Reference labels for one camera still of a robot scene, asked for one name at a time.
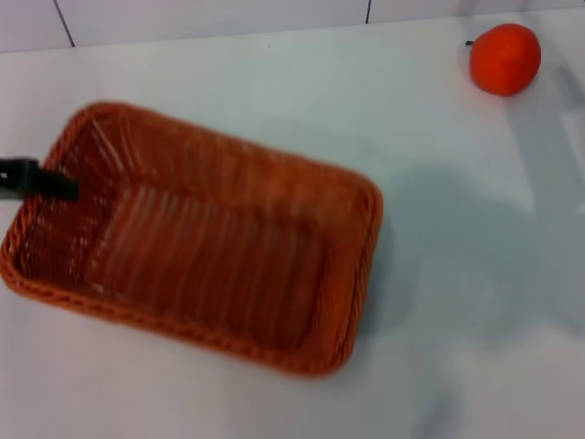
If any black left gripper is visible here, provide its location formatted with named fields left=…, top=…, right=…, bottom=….
left=0, top=155, right=80, bottom=203

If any orange woven plastic basket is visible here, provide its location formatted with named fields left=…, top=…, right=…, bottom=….
left=0, top=101, right=384, bottom=379

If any orange toy fruit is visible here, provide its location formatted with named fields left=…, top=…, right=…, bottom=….
left=464, top=23, right=543, bottom=98

